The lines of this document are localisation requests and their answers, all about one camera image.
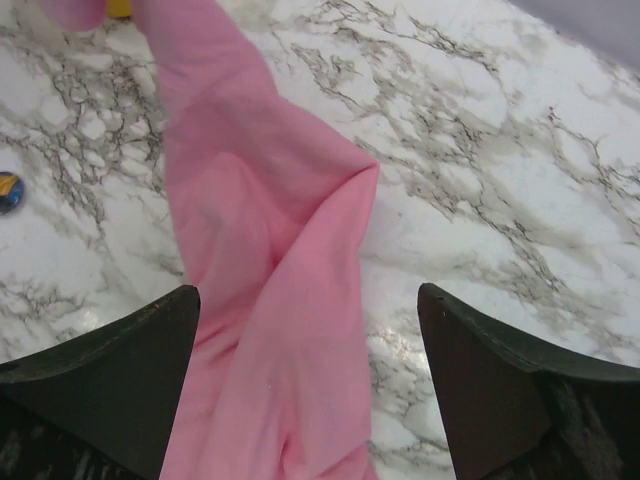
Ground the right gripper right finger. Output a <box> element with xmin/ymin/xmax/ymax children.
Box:
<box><xmin>417</xmin><ymin>284</ymin><xmax>639</xmax><ymax>479</ymax></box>

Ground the round blue yellow brooch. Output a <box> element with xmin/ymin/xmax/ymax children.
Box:
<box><xmin>0</xmin><ymin>171</ymin><xmax>25</xmax><ymax>215</ymax></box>

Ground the pink t-shirt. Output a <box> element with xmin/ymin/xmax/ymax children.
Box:
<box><xmin>42</xmin><ymin>0</ymin><xmax>381</xmax><ymax>480</ymax></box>

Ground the yellow plastic bin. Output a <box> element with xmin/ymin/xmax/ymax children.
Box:
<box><xmin>106</xmin><ymin>0</ymin><xmax>132</xmax><ymax>19</ymax></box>

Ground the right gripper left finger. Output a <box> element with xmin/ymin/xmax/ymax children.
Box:
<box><xmin>1</xmin><ymin>286</ymin><xmax>200</xmax><ymax>479</ymax></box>

